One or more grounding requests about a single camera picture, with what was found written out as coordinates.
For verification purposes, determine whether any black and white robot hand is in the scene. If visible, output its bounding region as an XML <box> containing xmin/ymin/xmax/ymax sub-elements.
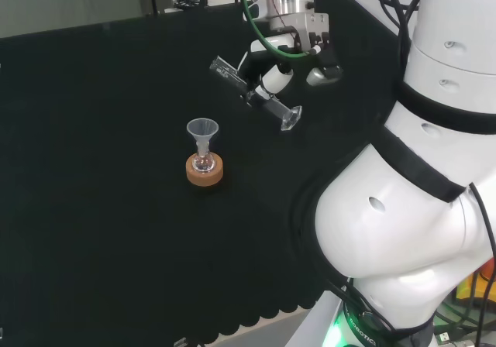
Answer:
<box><xmin>236</xmin><ymin>12</ymin><xmax>344</xmax><ymax>107</ymax></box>

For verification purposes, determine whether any clear glass graduated cylinder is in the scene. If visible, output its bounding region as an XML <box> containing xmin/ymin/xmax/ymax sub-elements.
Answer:
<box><xmin>209</xmin><ymin>55</ymin><xmax>303</xmax><ymax>132</ymax></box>

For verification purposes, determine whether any clear plastic funnel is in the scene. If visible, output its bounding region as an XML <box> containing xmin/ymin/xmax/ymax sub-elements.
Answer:
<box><xmin>186</xmin><ymin>119</ymin><xmax>220</xmax><ymax>158</ymax></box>

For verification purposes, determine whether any clear round-bottom flask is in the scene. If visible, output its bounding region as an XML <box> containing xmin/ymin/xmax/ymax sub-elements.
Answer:
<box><xmin>192</xmin><ymin>151</ymin><xmax>217</xmax><ymax>175</ymax></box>

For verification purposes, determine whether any black table cloth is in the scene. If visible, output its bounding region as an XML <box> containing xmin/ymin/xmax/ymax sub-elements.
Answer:
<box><xmin>0</xmin><ymin>0</ymin><xmax>412</xmax><ymax>344</ymax></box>

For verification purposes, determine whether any yellow stop button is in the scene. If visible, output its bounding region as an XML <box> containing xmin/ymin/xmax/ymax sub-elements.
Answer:
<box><xmin>453</xmin><ymin>256</ymin><xmax>496</xmax><ymax>306</ymax></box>

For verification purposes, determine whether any green cable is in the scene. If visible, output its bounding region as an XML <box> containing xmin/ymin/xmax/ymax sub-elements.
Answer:
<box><xmin>238</xmin><ymin>0</ymin><xmax>322</xmax><ymax>58</ymax></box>

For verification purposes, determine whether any white wrist camera shell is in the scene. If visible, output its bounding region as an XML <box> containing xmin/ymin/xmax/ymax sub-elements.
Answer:
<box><xmin>242</xmin><ymin>0</ymin><xmax>269</xmax><ymax>21</ymax></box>

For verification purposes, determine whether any cork ring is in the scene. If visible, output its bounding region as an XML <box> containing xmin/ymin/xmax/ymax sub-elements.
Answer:
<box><xmin>185</xmin><ymin>153</ymin><xmax>225</xmax><ymax>187</ymax></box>

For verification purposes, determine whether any black cable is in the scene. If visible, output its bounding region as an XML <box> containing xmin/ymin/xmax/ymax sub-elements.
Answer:
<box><xmin>467</xmin><ymin>182</ymin><xmax>496</xmax><ymax>347</ymax></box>

